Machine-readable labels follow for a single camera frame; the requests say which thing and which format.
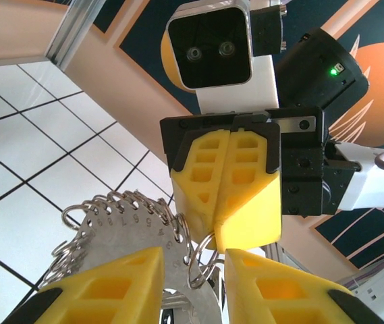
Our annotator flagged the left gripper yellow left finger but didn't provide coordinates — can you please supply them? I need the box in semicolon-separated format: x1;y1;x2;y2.
2;246;165;324

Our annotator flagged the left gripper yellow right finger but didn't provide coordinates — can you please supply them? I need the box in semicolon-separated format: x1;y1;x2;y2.
224;250;384;324

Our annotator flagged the metal numbered plate with rings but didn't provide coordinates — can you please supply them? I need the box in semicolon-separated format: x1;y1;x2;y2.
38;190;221;324

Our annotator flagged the metal split key ring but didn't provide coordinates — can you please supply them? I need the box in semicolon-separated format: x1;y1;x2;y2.
187;232;225;290

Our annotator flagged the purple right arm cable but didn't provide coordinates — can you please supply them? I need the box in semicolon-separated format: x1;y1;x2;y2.
250;0;384;173

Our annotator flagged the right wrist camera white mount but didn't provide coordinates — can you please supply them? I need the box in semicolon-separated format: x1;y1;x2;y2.
165;0;279;116

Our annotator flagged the aluminium corner post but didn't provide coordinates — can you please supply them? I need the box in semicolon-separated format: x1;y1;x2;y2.
45;0;94;70

